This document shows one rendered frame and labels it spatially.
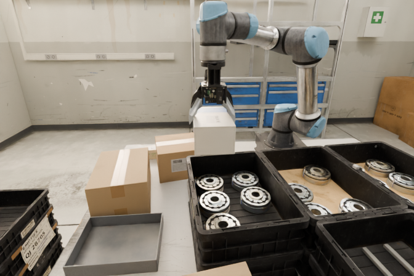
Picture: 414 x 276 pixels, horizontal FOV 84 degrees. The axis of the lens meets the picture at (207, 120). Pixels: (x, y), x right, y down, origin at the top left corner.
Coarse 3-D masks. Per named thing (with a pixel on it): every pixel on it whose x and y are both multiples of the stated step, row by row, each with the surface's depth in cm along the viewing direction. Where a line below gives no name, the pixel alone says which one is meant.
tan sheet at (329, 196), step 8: (288, 176) 96; (296, 176) 96; (304, 184) 90; (312, 184) 90; (328, 184) 90; (336, 184) 90; (312, 192) 86; (320, 192) 86; (328, 192) 86; (336, 192) 86; (344, 192) 86; (320, 200) 81; (328, 200) 81; (336, 200) 81; (328, 208) 78; (336, 208) 78
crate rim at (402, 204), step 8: (264, 152) 96; (328, 152) 95; (272, 168) 83; (352, 168) 83; (280, 176) 79; (360, 176) 79; (288, 184) 74; (376, 184) 74; (384, 192) 70; (400, 200) 67; (304, 208) 63; (376, 208) 63; (384, 208) 64; (392, 208) 63; (400, 208) 63; (312, 216) 61; (320, 216) 61; (328, 216) 61; (336, 216) 61; (344, 216) 61; (312, 224) 61
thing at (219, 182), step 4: (200, 176) 90; (204, 176) 90; (208, 176) 90; (212, 176) 90; (216, 176) 90; (200, 180) 88; (216, 180) 88; (220, 180) 88; (200, 184) 86; (204, 184) 85; (216, 184) 85; (220, 184) 85; (200, 188) 84; (204, 188) 83; (208, 188) 84; (212, 188) 83; (216, 188) 83
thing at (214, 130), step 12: (204, 108) 81; (216, 108) 81; (204, 120) 70; (216, 120) 70; (228, 120) 70; (204, 132) 65; (216, 132) 66; (228, 132) 66; (204, 144) 67; (216, 144) 67; (228, 144) 67
